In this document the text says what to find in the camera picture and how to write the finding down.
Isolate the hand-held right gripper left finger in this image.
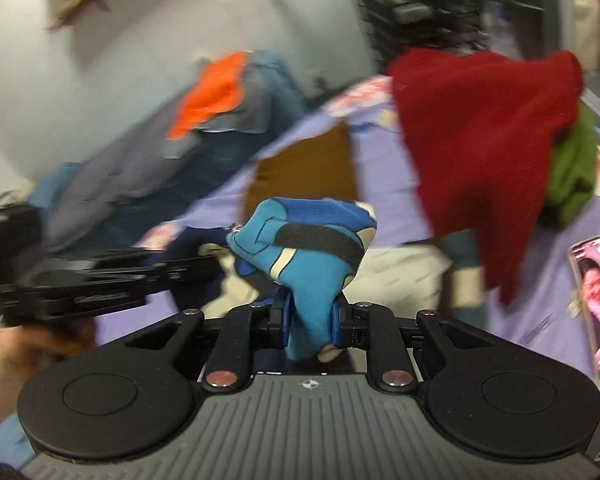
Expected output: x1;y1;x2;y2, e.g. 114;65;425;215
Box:
122;291;297;395

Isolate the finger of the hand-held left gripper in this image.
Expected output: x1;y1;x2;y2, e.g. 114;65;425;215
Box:
145;252;232;295

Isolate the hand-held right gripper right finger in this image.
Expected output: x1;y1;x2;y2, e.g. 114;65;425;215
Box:
330;294;498;393

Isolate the navy cartoon print garment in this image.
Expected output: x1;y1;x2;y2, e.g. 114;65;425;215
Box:
150;197;379;364

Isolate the person's left hand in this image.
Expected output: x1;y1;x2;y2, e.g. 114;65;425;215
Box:
0;321;99;415

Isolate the cream polka dot cloth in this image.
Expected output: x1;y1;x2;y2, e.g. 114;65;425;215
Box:
365;244;454;312

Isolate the folded brown cloth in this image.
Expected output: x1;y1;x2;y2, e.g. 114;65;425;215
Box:
242;122;362;219

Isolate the orange towel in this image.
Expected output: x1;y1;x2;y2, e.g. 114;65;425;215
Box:
165;51;249;142

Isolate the grey towel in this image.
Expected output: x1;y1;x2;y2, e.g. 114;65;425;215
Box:
200;51;282;136

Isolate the teal blanket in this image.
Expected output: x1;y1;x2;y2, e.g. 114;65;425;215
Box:
0;412;33;468

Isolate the purple floral bedsheet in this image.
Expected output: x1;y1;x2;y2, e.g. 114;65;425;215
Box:
95;74;600;382

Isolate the red knit garment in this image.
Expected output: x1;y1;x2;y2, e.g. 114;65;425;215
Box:
386;48;584;309

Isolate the smartphone with lit screen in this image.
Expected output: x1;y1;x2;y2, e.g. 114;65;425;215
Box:
567;232;600;382

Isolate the green garment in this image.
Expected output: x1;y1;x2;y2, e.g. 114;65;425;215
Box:
536;101;600;229

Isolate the black wire rack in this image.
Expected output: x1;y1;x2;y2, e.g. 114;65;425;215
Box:
349;0;487;75

